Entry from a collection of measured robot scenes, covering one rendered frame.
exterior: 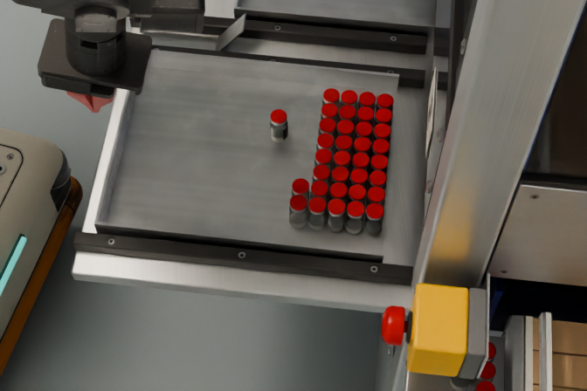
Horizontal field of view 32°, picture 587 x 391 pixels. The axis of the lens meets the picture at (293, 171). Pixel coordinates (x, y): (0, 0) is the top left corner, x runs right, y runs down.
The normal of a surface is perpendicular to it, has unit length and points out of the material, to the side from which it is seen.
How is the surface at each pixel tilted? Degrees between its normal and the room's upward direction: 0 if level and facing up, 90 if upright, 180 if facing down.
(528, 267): 90
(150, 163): 0
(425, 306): 0
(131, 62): 9
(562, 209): 90
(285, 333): 0
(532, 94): 90
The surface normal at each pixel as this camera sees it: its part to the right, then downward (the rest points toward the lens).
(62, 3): 0.07, 0.98
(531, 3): -0.11, 0.85
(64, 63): 0.16, -0.49
